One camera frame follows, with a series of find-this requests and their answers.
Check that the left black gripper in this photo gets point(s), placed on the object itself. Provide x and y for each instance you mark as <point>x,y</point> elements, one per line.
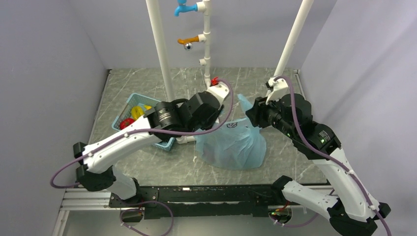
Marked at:
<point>213,119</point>

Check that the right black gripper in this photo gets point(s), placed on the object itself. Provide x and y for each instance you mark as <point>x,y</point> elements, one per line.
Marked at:
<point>257,112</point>

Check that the light blue plastic bag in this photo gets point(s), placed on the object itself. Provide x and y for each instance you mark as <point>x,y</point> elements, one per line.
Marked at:
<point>237,145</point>

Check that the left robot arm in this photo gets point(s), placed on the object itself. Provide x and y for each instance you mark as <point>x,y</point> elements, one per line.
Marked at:
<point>98,173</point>

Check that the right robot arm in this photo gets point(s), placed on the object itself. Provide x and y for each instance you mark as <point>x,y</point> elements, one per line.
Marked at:
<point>352,211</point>

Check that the yellow fake pepper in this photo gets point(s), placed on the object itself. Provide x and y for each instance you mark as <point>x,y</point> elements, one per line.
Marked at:
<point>136,112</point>

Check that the red fake pepper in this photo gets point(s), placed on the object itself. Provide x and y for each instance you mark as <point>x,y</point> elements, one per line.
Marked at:
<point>125,123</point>

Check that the light blue plastic basket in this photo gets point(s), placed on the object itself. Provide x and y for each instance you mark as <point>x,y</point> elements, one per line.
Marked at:
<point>136,99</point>

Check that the orange plastic faucet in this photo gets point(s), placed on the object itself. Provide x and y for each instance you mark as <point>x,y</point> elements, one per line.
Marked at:
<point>188,42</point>

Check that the blue plastic faucet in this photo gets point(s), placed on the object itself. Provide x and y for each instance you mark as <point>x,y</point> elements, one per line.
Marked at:
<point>183,7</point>

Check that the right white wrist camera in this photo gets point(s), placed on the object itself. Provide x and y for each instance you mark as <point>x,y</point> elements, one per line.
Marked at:
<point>277,88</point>

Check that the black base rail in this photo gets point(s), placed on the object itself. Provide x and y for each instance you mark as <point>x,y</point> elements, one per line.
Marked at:
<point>257,200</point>

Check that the white pvc pipe frame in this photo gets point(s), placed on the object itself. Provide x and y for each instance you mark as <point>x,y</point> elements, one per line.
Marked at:
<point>205,8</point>

